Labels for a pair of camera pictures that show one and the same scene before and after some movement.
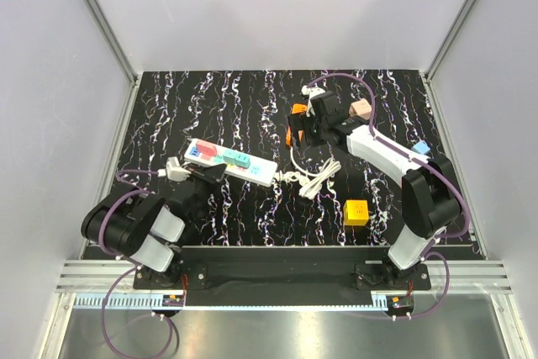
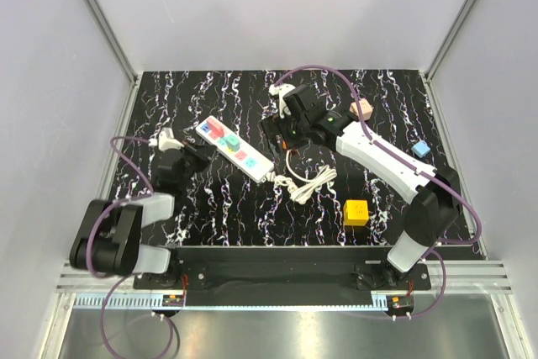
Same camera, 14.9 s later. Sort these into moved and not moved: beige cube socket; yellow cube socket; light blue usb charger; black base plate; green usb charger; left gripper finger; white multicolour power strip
Moved: white multicolour power strip; green usb charger; left gripper finger
Not moved: black base plate; beige cube socket; yellow cube socket; light blue usb charger
